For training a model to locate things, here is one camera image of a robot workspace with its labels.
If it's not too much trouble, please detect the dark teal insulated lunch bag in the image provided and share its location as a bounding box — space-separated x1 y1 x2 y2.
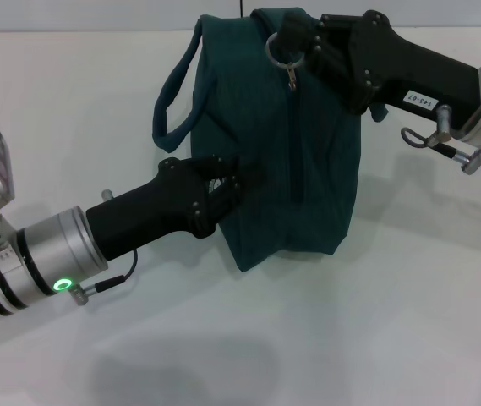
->
151 7 390 273

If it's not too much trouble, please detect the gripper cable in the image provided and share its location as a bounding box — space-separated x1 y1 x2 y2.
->
400 104 481 176
68 248 139 306

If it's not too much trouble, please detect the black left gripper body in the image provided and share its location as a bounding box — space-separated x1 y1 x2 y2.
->
85 156 242 262

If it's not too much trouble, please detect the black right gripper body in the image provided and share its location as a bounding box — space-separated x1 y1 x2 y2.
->
314 11 481 130

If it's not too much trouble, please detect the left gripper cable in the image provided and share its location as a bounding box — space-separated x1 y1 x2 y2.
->
68 248 139 306

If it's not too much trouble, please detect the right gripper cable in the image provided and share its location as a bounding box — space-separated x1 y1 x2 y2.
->
400 104 481 176

